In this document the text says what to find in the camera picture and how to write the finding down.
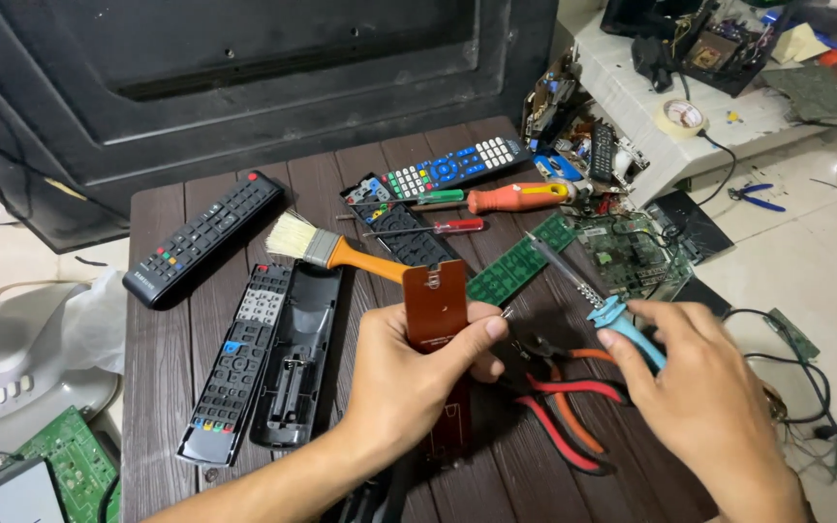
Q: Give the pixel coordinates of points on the person's right hand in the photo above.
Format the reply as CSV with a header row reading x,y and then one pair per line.
x,y
709,407

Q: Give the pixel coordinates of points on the person's left hand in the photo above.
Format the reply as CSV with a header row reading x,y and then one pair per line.
x,y
389,378

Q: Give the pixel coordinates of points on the brown remote circuit board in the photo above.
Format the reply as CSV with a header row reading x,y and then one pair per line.
x,y
434,298

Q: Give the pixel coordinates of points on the empty black remote shell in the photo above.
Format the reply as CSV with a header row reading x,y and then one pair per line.
x,y
295,363

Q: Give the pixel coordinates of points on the small green circuit board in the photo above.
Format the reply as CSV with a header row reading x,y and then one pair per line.
x,y
793,333

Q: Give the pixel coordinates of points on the black rubber keypad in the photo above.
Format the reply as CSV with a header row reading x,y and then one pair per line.
x,y
407,236

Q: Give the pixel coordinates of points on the open remote shell with keypad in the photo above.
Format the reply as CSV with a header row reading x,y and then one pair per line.
x,y
237,367

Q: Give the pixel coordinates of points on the long green circuit board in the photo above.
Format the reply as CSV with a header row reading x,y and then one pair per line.
x,y
516,265

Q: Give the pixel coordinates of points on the green electronics mainboard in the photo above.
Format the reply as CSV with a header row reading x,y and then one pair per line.
x,y
633,254

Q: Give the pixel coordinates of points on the black flat panel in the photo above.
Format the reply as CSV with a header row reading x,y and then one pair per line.
x,y
687,225

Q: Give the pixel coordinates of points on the grey rubber keypad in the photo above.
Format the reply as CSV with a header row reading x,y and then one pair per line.
x,y
369,190

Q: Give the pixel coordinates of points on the remote control with blue buttons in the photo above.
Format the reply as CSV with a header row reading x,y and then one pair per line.
x,y
455,167

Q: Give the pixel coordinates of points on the black remote control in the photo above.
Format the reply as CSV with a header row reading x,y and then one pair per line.
x,y
200,236

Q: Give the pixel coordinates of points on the heap of electronic parts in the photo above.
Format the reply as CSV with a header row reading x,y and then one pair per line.
x,y
578,138

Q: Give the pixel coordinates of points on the clear plastic bag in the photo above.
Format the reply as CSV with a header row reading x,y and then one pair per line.
x,y
95,319

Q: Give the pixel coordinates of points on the large green circuit board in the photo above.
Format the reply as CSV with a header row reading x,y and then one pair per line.
x,y
73,457

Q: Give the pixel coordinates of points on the white bench with clutter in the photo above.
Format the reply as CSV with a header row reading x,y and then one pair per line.
x,y
723,80

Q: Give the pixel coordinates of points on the large black television back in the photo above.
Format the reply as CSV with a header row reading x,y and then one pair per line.
x,y
244,80

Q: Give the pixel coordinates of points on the white fan base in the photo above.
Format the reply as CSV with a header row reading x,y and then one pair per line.
x,y
19,363

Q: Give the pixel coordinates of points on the grey metal box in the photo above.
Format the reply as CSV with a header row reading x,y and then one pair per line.
x,y
15,497

